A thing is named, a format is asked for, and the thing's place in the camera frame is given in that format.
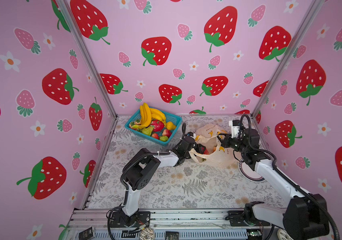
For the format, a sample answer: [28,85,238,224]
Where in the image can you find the red dragon fruit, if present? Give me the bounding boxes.
[150,120,164,132]

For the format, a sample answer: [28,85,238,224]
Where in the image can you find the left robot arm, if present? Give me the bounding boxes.
[120,134,207,217]

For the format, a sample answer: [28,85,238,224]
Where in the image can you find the small yellow banana bunch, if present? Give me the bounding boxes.
[150,108,166,123]

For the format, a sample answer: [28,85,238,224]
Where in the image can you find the red peach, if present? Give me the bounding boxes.
[162,129,173,138]

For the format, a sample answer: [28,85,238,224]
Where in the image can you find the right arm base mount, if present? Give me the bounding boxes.
[225,210,271,227]

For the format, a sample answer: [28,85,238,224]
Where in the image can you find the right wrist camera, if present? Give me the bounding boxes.
[229,120,241,138]

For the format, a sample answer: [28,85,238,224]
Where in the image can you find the aluminium rail frame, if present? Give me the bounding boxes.
[63,209,278,240]

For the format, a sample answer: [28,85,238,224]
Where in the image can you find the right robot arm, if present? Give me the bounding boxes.
[217,127,341,240]

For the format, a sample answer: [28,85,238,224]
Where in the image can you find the beige plastic bag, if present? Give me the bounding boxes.
[189,124,241,168]

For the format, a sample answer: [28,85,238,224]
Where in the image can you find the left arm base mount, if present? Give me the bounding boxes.
[109,211,151,228]

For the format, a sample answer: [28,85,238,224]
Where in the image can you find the large yellow banana bunch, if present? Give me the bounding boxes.
[140,103,152,129]

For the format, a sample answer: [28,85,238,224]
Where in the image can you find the teal plastic basket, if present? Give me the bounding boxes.
[125,110,182,146]

